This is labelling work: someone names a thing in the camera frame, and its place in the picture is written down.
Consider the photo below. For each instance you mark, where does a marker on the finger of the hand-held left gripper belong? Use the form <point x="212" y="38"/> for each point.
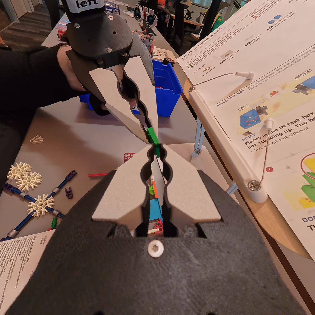
<point x="110" y="93"/>
<point x="145" y="86"/>

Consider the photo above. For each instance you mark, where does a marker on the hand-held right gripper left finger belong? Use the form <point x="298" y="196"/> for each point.
<point x="120" y="196"/>

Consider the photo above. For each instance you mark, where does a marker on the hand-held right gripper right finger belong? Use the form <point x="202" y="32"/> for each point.
<point x="194" y="196"/>

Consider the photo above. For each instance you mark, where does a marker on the blue storage bin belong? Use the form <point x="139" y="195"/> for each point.
<point x="167" y="98"/>

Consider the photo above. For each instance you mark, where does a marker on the colourful toy construction model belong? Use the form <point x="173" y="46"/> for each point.
<point x="155" y="209"/>

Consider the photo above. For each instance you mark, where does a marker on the green toy connector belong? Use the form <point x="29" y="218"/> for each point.
<point x="153" y="137"/>

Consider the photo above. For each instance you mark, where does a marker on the person's left forearm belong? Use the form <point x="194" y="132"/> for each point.
<point x="29" y="78"/>

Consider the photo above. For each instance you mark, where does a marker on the person's left hand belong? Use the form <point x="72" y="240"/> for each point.
<point x="67" y="69"/>

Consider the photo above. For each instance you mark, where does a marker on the blue printed box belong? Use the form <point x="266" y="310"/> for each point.
<point x="112" y="7"/>

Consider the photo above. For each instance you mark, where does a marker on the black box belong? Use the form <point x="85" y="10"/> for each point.
<point x="169" y="61"/>

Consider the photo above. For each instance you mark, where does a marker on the barcode paper sheet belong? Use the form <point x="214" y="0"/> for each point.
<point x="162" y="54"/>

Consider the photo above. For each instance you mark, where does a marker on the toy tracked robot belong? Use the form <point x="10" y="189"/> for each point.
<point x="146" y="22"/>

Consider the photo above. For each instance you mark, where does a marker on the purple toy connector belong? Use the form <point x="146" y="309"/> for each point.
<point x="69" y="193"/>

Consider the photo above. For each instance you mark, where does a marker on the white metal stand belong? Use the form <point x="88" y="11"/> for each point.
<point x="221" y="133"/>

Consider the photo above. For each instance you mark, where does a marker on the green short toy rod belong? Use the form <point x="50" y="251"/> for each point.
<point x="54" y="222"/>

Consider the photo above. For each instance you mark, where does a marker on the blue rod snowflake assembly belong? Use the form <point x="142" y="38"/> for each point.
<point x="40" y="204"/>

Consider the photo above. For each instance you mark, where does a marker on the grey toy connector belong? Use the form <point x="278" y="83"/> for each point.
<point x="37" y="139"/>

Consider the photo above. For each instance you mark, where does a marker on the instruction booklet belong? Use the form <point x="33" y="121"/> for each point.
<point x="17" y="270"/>

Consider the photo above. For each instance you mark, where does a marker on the printed instruction sheet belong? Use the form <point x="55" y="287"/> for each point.
<point x="270" y="49"/>

